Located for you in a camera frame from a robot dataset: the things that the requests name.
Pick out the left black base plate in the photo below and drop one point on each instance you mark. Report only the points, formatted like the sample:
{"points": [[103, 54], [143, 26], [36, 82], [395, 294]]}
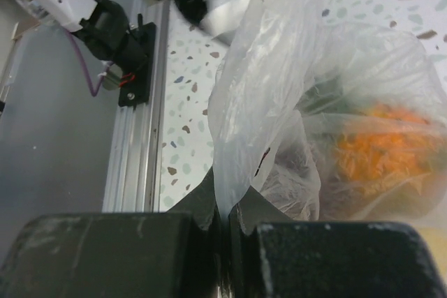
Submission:
{"points": [[134, 84]]}

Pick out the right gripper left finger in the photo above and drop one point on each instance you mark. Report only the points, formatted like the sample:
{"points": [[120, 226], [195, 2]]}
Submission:
{"points": [[170, 254]]}

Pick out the aluminium frame rail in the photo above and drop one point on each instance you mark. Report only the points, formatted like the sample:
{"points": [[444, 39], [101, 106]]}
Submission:
{"points": [[134, 172]]}

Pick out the orange fake pineapple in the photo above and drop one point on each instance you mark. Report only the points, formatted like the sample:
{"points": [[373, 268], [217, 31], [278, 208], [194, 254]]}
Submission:
{"points": [[385, 147]]}

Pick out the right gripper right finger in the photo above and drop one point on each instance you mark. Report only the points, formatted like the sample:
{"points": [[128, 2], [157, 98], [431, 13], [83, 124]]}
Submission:
{"points": [[274, 256]]}

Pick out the clear printed plastic bag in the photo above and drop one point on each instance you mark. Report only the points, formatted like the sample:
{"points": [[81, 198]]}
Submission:
{"points": [[282, 92]]}

